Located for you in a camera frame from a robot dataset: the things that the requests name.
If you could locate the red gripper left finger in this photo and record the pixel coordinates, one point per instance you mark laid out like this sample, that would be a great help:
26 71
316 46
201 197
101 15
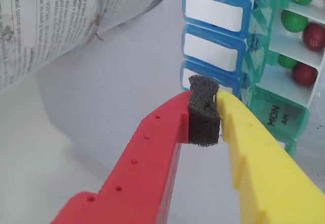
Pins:
137 173

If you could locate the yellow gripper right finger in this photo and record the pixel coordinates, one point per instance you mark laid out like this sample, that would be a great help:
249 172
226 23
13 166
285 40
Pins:
266 173

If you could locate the red round pill ball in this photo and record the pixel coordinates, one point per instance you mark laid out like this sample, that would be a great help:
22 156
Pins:
314 36
304 74

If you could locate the blue green pill organizer box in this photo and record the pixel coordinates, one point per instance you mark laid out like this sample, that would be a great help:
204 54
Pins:
210 48

